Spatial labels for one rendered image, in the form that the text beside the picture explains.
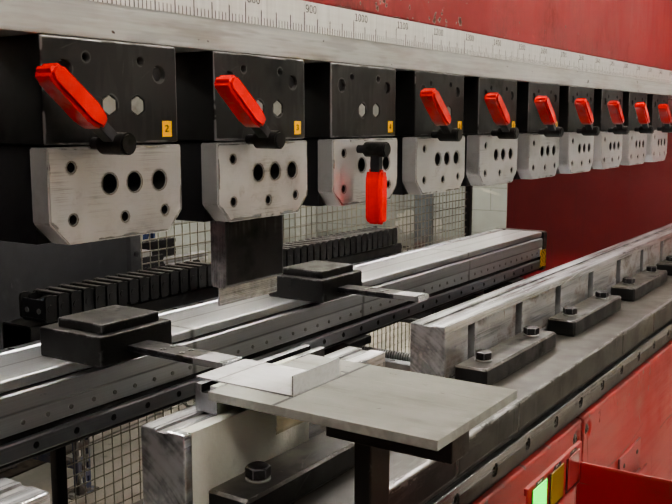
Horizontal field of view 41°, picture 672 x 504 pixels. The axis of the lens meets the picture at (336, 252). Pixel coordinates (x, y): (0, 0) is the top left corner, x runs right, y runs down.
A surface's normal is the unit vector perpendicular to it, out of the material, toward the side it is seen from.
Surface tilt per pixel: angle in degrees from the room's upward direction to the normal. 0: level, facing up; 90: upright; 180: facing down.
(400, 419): 0
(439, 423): 0
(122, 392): 90
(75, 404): 90
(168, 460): 90
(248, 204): 90
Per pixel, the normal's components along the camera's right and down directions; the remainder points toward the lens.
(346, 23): 0.83, 0.08
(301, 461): 0.00, -0.99
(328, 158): -0.55, 0.12
